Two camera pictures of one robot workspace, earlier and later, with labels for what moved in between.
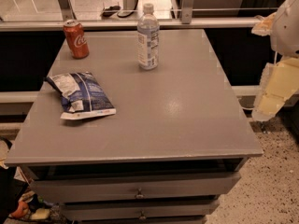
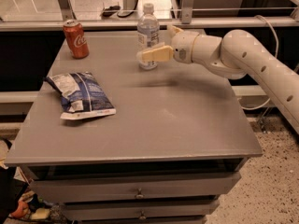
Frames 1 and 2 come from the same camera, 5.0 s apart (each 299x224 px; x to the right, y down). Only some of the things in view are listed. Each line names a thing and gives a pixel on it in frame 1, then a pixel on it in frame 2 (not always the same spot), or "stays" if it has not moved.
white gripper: x=287 y=28 to x=181 y=47
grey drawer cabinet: x=176 y=145 stays
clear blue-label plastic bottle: x=149 y=39 stays
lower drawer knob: x=142 y=216 stays
